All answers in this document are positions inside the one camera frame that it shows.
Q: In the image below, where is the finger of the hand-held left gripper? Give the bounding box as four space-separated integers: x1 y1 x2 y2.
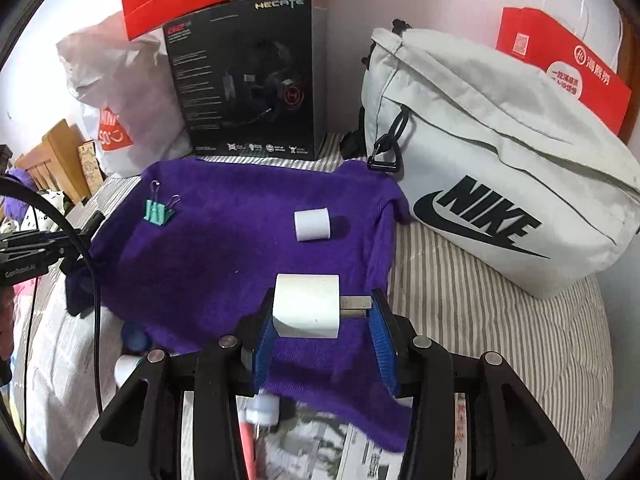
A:
54 244 94 274
30 211 108 250

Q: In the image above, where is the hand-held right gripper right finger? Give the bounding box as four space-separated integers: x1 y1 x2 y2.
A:
370 287 586 480

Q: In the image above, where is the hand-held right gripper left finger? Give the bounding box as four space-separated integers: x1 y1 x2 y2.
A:
60 289 278 480

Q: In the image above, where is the pink white pen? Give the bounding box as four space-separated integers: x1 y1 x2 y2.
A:
243 392 281 480

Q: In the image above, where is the white charger plug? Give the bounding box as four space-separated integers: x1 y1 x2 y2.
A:
271 273 373 339

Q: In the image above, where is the small blue pink bottle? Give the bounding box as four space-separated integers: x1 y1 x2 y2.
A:
121 322 151 356

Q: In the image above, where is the blue white tube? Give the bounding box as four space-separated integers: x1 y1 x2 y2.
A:
114 355 147 387

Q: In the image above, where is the patterned card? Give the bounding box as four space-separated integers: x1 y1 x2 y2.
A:
77 141 107 196

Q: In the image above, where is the purple plush toy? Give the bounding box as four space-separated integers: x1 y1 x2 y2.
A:
0 167 40 222

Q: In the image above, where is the green binder clip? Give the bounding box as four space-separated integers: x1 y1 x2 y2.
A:
143 180 182 226

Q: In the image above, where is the wooden headboard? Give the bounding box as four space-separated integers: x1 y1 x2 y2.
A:
15 119 93 206

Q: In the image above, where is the striped bed sheet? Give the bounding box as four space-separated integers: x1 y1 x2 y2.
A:
65 132 616 480

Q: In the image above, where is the newspaper sheet red heading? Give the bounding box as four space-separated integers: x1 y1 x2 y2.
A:
452 392 473 461

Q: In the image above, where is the purple towel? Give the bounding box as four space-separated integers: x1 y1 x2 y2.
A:
65 157 416 453

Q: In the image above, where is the newspaper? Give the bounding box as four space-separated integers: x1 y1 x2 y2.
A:
20 260 416 480

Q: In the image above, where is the small white cylinder cap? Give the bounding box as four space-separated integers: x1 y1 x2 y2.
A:
294 207 332 242

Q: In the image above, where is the white plastic bag red logo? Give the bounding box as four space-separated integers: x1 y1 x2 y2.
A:
56 10 193 179

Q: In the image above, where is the black headphone box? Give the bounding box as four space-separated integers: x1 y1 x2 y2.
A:
163 0 329 161

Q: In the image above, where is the white canvas bag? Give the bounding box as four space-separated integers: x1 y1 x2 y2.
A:
342 19 640 300

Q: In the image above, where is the red gift box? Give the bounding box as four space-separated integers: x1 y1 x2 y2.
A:
118 0 341 42

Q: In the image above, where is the red paper bag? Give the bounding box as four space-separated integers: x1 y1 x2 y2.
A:
495 0 633 136

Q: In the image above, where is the black cable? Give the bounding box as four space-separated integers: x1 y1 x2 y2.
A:
0 175 107 411

